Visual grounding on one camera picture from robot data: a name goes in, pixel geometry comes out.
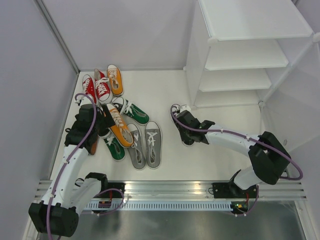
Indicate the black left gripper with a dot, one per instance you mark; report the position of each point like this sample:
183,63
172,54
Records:
108,121

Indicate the orange sneaker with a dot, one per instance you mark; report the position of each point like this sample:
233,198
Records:
115,78
120,128

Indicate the black sneaker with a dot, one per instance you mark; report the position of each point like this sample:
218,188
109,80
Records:
90,143
186,140

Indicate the grey sneaker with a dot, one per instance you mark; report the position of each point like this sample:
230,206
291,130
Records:
136,154
153,140

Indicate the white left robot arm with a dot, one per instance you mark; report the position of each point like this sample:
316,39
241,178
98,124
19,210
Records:
59,210

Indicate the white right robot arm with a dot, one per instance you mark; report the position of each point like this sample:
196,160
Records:
267,156

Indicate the white shoe cabinet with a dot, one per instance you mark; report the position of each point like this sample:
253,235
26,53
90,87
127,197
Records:
254,65

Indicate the green sneaker far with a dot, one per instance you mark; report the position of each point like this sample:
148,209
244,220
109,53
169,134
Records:
129,109

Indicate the green sneaker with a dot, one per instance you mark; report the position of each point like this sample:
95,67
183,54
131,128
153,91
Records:
116,150
129,109

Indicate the green sneaker near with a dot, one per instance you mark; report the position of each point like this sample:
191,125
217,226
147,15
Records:
116,150

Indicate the red sneaker right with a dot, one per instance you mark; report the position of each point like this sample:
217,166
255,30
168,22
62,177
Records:
102,89

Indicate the red sneaker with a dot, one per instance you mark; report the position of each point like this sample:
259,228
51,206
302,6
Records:
102,89
88,87

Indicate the red sneaker left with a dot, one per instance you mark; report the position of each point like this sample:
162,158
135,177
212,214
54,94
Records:
88,87

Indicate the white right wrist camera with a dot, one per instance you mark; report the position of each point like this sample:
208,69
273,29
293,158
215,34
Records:
183,108

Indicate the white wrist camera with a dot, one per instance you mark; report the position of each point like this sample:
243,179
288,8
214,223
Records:
183,108
82,100

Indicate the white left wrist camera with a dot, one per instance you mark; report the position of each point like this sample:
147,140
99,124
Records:
82,100

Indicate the white slotted cable duct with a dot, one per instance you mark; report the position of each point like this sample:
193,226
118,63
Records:
131,205

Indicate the aluminium corner frame post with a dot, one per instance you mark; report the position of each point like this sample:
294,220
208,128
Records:
56,33

